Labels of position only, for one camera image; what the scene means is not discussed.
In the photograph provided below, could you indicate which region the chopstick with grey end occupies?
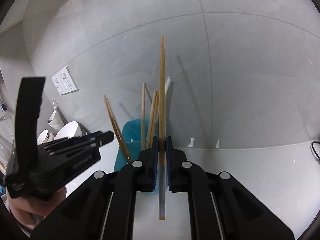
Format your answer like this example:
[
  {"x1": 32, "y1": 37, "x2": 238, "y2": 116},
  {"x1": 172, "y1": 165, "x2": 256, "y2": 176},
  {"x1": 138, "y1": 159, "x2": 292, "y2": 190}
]
[{"x1": 159, "y1": 36, "x2": 166, "y2": 220}]

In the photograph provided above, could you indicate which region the dark-ended chopstick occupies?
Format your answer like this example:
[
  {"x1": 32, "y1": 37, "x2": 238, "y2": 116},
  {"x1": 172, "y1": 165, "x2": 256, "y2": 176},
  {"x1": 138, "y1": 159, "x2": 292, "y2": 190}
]
[{"x1": 104, "y1": 95, "x2": 133, "y2": 163}]

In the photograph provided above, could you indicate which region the chopstick with blue band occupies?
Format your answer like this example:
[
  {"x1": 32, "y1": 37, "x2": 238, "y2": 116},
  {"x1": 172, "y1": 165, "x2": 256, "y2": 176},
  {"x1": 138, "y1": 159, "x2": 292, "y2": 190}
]
[{"x1": 106, "y1": 97, "x2": 134, "y2": 163}]

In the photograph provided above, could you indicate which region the chopstick with blue dotted end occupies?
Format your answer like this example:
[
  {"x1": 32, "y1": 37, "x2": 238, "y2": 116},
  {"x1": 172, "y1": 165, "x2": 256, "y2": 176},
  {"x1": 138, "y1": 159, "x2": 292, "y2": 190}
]
[{"x1": 141, "y1": 83, "x2": 145, "y2": 150}]

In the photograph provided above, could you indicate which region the chopstick with red patterned end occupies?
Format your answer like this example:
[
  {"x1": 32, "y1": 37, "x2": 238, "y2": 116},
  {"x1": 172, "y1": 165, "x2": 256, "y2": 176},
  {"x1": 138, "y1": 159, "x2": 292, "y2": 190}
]
[{"x1": 146, "y1": 90, "x2": 158, "y2": 148}]

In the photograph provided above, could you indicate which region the person's left hand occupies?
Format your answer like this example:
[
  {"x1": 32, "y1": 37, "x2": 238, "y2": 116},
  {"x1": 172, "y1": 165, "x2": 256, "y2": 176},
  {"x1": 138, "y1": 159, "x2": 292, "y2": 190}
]
[{"x1": 6, "y1": 186, "x2": 67, "y2": 230}]

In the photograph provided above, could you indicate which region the white ceramic dish stack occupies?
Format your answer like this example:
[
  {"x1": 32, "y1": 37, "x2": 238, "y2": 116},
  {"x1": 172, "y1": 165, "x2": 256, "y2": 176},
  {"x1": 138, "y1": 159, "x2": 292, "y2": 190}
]
[{"x1": 37, "y1": 99, "x2": 65, "y2": 145}]

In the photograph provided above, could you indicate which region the white ceramic bowl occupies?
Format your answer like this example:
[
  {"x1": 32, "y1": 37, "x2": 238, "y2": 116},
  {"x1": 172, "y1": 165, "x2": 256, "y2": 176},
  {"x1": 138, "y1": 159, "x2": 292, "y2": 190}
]
[{"x1": 54, "y1": 121, "x2": 82, "y2": 140}]

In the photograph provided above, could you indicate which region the blue plastic utensil holder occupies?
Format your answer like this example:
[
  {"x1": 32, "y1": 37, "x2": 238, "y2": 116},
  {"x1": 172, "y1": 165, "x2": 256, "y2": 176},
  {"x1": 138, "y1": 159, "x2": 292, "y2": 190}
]
[{"x1": 114, "y1": 117, "x2": 160, "y2": 196}]

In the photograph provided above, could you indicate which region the white wall socket left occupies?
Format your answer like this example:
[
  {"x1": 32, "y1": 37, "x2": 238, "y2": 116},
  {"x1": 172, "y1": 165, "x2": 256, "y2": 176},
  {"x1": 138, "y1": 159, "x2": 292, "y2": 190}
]
[{"x1": 52, "y1": 66, "x2": 78, "y2": 95}]

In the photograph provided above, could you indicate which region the black power cable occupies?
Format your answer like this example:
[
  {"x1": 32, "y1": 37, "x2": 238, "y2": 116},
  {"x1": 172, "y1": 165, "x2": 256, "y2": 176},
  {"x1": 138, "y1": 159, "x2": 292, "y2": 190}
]
[{"x1": 310, "y1": 141, "x2": 320, "y2": 164}]

